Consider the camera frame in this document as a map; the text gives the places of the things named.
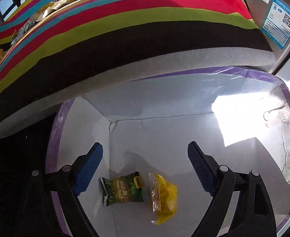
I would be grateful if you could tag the silver washing machine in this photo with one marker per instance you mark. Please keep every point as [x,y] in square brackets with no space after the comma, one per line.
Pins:
[259,11]

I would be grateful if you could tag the colourful striped tablecloth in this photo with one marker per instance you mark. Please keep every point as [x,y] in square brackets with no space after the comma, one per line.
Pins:
[89,37]

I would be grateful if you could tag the yellow cake snack packet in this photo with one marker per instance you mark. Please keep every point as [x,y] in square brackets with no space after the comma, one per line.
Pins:
[163,197]

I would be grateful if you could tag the green pea snack packet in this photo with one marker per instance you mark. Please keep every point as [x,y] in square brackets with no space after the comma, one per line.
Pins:
[122,189]

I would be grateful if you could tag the white cardboard box purple tape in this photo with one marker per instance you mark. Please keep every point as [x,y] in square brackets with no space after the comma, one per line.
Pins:
[239,116]

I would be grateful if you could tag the blue energy label sticker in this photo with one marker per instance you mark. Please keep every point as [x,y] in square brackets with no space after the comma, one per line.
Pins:
[277,23]

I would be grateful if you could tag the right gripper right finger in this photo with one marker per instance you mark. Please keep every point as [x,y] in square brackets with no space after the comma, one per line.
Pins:
[254,215]

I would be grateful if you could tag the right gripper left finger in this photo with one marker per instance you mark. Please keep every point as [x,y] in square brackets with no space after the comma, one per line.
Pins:
[69,182]

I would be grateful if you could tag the white lemon snack packet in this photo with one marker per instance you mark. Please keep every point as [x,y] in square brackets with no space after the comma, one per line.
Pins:
[54,5]

